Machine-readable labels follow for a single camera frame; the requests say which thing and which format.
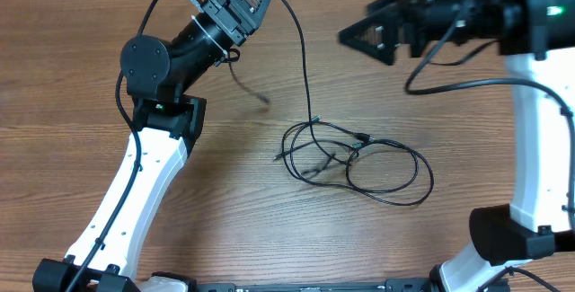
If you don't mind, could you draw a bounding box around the black thin audio cable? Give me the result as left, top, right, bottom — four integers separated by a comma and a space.
271, 119, 436, 208

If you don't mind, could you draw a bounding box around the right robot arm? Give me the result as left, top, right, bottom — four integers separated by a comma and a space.
338, 0, 574, 291

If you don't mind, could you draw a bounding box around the black USB cable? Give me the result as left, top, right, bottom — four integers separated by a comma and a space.
226, 0, 374, 167

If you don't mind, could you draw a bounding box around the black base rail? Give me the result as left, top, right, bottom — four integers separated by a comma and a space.
195, 279, 440, 292

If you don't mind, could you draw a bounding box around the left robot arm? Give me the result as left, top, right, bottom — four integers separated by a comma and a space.
32, 0, 270, 292

